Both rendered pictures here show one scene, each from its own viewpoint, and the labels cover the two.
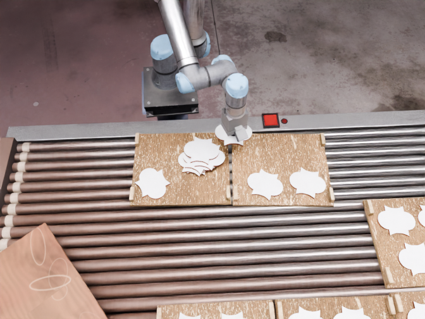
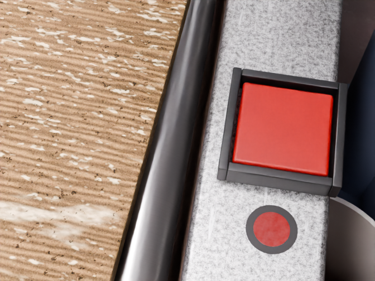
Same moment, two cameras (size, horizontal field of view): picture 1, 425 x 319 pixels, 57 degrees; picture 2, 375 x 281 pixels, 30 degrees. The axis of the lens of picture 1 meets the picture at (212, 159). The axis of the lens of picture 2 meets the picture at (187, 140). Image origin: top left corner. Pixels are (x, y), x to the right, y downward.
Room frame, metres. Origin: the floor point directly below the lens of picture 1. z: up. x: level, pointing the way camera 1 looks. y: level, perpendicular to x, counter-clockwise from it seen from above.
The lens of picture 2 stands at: (1.04, -0.50, 1.32)
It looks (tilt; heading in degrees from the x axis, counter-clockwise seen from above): 62 degrees down; 98
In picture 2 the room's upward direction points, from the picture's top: 4 degrees clockwise
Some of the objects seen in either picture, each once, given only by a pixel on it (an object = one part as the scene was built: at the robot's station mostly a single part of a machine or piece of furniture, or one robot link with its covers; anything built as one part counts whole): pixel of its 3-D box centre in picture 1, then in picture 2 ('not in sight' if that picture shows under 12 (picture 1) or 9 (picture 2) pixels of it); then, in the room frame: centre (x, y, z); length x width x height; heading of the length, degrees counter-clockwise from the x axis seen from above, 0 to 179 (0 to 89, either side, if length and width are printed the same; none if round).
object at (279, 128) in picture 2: (270, 120); (283, 131); (1.07, -0.27, 0.92); 0.06 x 0.06 x 0.01; 3
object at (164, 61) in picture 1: (165, 52); not in sight; (1.31, 0.21, 1.11); 0.13 x 0.12 x 0.14; 111
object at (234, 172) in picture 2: (270, 120); (283, 130); (1.07, -0.27, 0.92); 0.08 x 0.08 x 0.02; 3
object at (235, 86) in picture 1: (236, 90); not in sight; (0.90, -0.08, 1.33); 0.09 x 0.08 x 0.11; 21
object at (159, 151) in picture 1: (181, 167); not in sight; (0.82, 0.13, 0.93); 0.41 x 0.35 x 0.02; 91
